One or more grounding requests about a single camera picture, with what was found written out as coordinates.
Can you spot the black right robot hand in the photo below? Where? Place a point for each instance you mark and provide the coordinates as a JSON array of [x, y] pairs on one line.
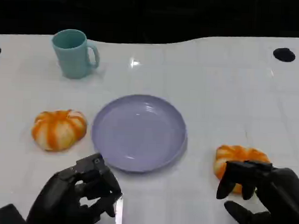
[[280, 187]]

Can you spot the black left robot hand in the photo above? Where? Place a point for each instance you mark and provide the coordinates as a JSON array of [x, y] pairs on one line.
[[54, 197]]

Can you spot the lilac plate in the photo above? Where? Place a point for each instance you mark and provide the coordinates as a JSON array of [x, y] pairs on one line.
[[138, 132]]

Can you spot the pale green mug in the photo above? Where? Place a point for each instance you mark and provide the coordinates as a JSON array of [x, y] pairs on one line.
[[71, 55]]

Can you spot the orange and white toy bread roll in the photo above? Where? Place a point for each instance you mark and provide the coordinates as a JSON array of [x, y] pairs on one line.
[[239, 154], [58, 130]]

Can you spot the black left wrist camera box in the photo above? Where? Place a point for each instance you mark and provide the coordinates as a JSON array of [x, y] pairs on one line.
[[4, 216]]

